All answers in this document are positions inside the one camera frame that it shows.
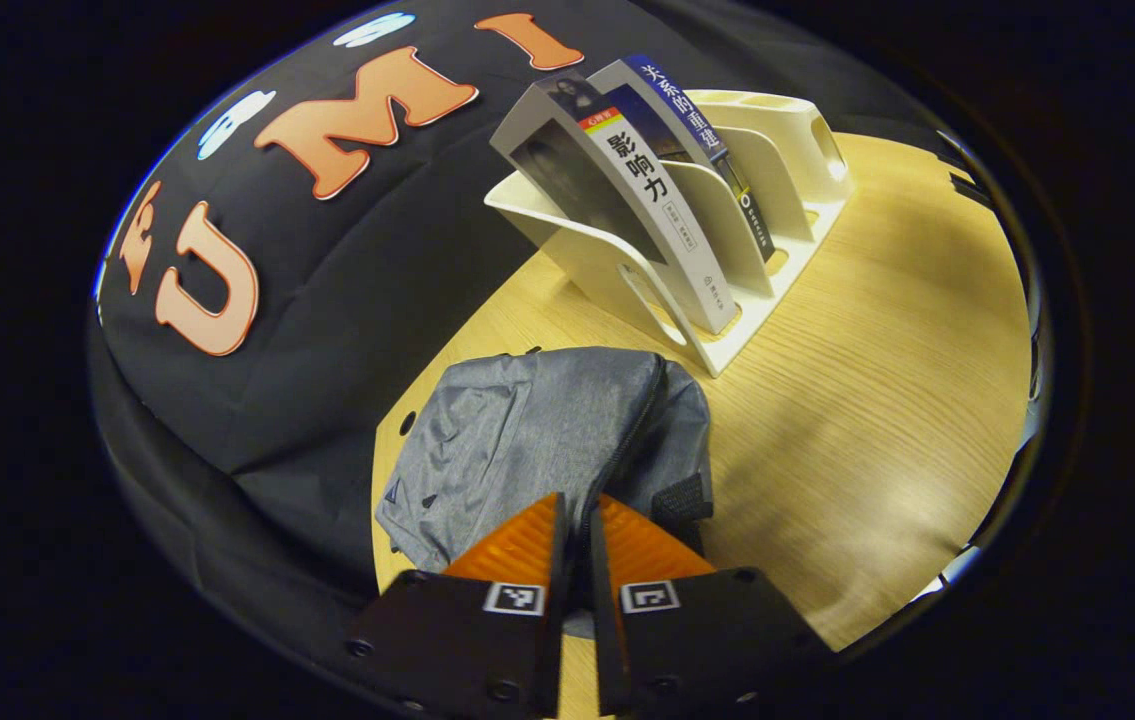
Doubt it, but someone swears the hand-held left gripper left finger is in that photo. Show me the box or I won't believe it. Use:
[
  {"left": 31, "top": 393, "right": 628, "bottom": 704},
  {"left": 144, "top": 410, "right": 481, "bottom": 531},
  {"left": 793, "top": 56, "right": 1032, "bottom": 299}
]
[{"left": 347, "top": 492, "right": 568, "bottom": 720}]

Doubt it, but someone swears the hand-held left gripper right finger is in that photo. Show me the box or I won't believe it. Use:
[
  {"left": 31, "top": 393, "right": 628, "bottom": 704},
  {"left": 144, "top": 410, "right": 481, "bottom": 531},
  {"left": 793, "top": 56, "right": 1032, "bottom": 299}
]
[{"left": 587, "top": 495, "right": 833, "bottom": 717}]

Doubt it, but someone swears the grey fabric schoolbag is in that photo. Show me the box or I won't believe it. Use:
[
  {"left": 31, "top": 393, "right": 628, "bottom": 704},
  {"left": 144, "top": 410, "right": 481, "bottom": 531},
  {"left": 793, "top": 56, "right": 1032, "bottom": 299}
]
[{"left": 374, "top": 346, "right": 716, "bottom": 641}]

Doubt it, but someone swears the white plastic bookshelf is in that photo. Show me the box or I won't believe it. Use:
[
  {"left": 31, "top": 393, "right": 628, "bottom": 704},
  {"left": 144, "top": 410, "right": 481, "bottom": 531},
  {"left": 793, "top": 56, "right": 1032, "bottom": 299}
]
[{"left": 484, "top": 88, "right": 854, "bottom": 379}]

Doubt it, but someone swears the grey portrait cover book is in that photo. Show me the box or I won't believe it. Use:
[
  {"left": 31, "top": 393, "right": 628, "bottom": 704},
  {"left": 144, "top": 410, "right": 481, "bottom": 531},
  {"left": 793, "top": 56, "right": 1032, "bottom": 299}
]
[{"left": 489, "top": 70, "right": 741, "bottom": 337}]

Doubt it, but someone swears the blue cover book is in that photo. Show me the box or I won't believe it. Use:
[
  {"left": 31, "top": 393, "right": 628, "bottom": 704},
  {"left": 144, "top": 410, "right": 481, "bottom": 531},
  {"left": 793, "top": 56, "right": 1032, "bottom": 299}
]
[{"left": 589, "top": 53, "right": 777, "bottom": 264}]

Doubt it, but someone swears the black backdrop cloth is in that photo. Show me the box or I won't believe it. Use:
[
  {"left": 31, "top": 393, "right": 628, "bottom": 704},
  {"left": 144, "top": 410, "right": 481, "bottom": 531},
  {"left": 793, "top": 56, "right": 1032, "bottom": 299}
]
[{"left": 87, "top": 0, "right": 938, "bottom": 691}]

